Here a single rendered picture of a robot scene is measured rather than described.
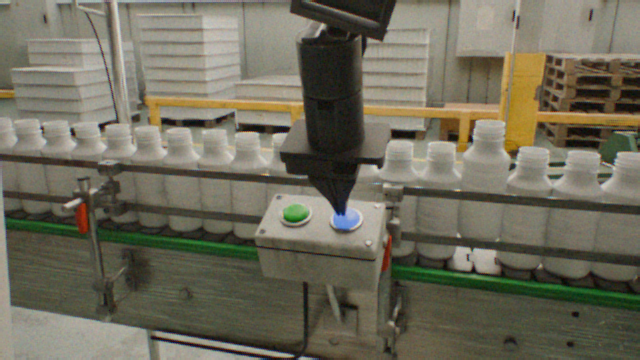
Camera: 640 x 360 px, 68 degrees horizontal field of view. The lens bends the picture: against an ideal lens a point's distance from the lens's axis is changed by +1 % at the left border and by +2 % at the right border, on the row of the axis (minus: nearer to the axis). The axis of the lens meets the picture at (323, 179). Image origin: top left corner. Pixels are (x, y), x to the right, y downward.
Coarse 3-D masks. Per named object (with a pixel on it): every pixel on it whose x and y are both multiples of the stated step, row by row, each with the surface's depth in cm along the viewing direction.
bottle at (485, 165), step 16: (480, 128) 61; (496, 128) 60; (480, 144) 61; (496, 144) 61; (464, 160) 63; (480, 160) 61; (496, 160) 61; (464, 176) 64; (480, 176) 61; (496, 176) 61; (496, 192) 62; (464, 208) 65; (480, 208) 63; (496, 208) 63; (464, 224) 65; (480, 224) 64; (496, 224) 64
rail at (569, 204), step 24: (96, 168) 77; (120, 168) 76; (144, 168) 74; (168, 168) 73; (24, 192) 82; (408, 192) 64; (432, 192) 63; (456, 192) 63; (480, 192) 62; (192, 216) 75; (216, 216) 74; (240, 216) 72; (408, 240) 66; (432, 240) 65; (456, 240) 65; (480, 240) 64; (624, 264) 60
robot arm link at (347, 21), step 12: (300, 0) 38; (396, 0) 36; (300, 12) 38; (312, 12) 38; (324, 12) 38; (336, 12) 39; (384, 12) 37; (336, 24) 38; (348, 24) 38; (360, 24) 38; (372, 24) 39; (384, 24) 37; (372, 36) 38; (384, 36) 38
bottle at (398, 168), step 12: (396, 144) 68; (408, 144) 67; (396, 156) 65; (408, 156) 65; (384, 168) 67; (396, 168) 65; (408, 168) 66; (384, 180) 66; (396, 180) 65; (408, 180) 65; (396, 204) 66; (408, 204) 66; (408, 216) 67; (408, 228) 67; (396, 252) 68; (408, 252) 68
